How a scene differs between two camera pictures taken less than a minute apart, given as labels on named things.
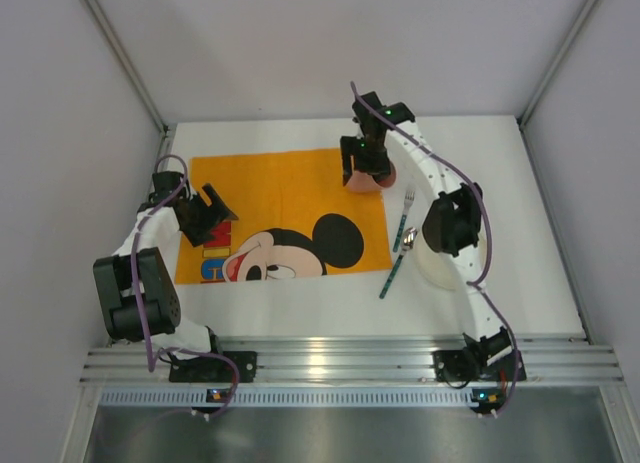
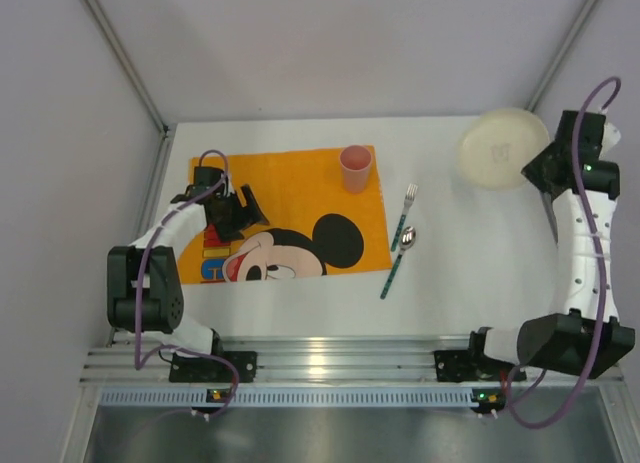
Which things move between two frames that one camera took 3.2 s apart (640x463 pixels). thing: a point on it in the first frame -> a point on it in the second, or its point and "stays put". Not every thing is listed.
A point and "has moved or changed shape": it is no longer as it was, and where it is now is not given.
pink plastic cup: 366,182 has moved or changed shape
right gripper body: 368,159 -> 545,168
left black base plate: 212,368 stays put
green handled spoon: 407,242 stays put
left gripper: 201,214 -> 238,211
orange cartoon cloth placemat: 294,219 stays put
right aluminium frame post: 560,54 stays put
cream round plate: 443,270 -> 493,149
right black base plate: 456,366 stays put
